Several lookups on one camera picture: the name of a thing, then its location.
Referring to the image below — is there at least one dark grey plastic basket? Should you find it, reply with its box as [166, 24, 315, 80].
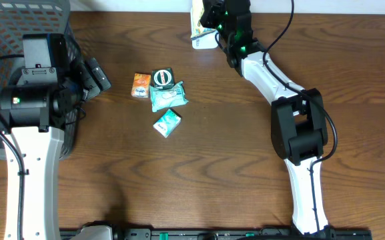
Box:
[0, 0, 86, 91]

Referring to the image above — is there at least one green tissue pack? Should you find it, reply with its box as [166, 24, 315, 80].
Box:
[153, 109, 181, 138]

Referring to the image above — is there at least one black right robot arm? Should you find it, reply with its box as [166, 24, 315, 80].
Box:
[200, 0, 329, 238]

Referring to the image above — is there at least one mint green snack pouch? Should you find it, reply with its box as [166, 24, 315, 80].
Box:
[149, 81, 189, 112]

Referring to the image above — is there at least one white barcode scanner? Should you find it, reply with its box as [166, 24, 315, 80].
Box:
[190, 10, 218, 50]

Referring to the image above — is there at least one round green white item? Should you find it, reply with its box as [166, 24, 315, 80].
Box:
[151, 67, 175, 90]

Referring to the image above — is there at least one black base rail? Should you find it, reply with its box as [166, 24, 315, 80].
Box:
[115, 227, 372, 240]

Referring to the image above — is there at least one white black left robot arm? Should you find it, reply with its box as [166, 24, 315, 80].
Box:
[0, 33, 111, 239]

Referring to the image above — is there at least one orange tissue pack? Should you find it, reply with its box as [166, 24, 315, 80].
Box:
[131, 73, 151, 98]

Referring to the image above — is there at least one yellow white snack bag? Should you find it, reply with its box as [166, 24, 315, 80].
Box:
[191, 0, 215, 40]

